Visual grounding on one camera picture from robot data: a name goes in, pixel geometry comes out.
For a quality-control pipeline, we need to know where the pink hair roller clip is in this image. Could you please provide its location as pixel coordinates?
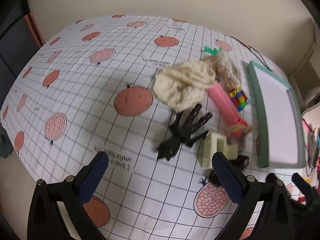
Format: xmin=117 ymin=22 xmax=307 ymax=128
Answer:
xmin=208 ymin=83 xmax=253 ymax=138

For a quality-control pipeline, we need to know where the cream hair claw clip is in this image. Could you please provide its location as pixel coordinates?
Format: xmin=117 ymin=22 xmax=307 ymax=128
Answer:
xmin=201 ymin=132 xmax=238 ymax=170

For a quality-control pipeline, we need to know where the colourful building block toy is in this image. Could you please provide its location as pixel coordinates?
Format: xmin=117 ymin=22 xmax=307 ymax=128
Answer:
xmin=229 ymin=87 xmax=251 ymax=112

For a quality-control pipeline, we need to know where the black toy hand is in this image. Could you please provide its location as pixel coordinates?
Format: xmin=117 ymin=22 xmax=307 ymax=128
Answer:
xmin=157 ymin=103 xmax=213 ymax=161

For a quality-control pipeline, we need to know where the cotton swab pack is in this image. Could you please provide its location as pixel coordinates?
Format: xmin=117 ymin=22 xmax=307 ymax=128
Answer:
xmin=217 ymin=50 xmax=240 ymax=90

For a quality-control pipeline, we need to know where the cream lace scrunchie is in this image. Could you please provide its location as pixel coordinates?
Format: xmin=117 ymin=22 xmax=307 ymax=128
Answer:
xmin=152 ymin=57 xmax=216 ymax=113

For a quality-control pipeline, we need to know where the green plastic figure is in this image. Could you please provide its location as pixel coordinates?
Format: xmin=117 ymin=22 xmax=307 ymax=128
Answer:
xmin=202 ymin=46 xmax=222 ymax=56

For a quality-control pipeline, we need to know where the black toy car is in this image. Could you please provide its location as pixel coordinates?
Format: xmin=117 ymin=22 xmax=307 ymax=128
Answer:
xmin=208 ymin=155 xmax=249 ymax=187

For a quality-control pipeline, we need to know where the teal rimmed white tray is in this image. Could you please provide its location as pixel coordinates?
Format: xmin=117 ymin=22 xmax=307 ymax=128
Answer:
xmin=246 ymin=61 xmax=306 ymax=168

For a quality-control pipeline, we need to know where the fruit pattern grid tablecloth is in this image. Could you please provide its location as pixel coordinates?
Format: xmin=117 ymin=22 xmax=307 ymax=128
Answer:
xmin=0 ymin=14 xmax=320 ymax=240

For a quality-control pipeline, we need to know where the white bed frame shelf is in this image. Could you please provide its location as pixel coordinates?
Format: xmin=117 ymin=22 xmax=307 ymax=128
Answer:
xmin=289 ymin=43 xmax=319 ymax=113

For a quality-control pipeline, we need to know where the black cable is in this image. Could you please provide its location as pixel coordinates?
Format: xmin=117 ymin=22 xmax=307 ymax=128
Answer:
xmin=229 ymin=36 xmax=272 ymax=71

